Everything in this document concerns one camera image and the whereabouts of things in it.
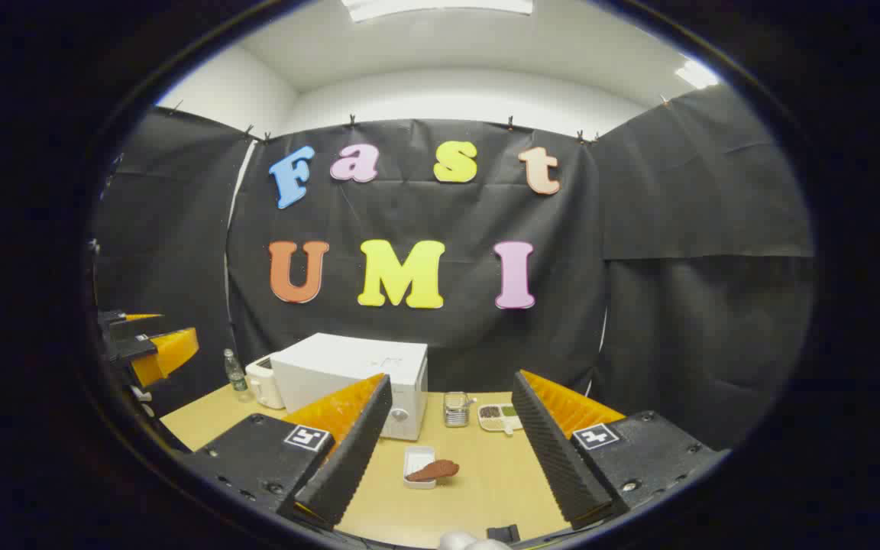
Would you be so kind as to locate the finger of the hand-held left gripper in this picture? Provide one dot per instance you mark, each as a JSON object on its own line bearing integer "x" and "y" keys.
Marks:
{"x": 134, "y": 347}
{"x": 113, "y": 319}

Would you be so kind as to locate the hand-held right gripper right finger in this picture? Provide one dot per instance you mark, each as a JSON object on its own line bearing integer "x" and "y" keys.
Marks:
{"x": 554, "y": 458}

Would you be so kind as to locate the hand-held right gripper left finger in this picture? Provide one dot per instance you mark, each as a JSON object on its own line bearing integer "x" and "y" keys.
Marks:
{"x": 348, "y": 458}

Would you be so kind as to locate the brown meat piece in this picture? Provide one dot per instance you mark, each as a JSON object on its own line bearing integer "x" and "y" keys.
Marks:
{"x": 434, "y": 470}

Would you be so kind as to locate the white microwave oven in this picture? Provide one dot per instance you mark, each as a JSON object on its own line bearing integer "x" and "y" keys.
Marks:
{"x": 348, "y": 363}

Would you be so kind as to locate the white rectangular tray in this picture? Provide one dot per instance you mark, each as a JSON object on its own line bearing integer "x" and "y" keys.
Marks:
{"x": 418, "y": 457}

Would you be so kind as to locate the white divided grain dish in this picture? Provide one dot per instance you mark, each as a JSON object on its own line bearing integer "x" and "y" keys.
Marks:
{"x": 497, "y": 416}

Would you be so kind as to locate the clear plastic water bottle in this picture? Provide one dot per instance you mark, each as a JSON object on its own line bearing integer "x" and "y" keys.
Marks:
{"x": 235, "y": 374}

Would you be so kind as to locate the white toaster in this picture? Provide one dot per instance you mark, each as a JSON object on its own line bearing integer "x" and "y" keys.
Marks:
{"x": 263, "y": 386}

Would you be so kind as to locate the ceiling light panel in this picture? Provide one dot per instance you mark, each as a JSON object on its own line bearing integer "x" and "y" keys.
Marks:
{"x": 696, "y": 75}
{"x": 440, "y": 8}

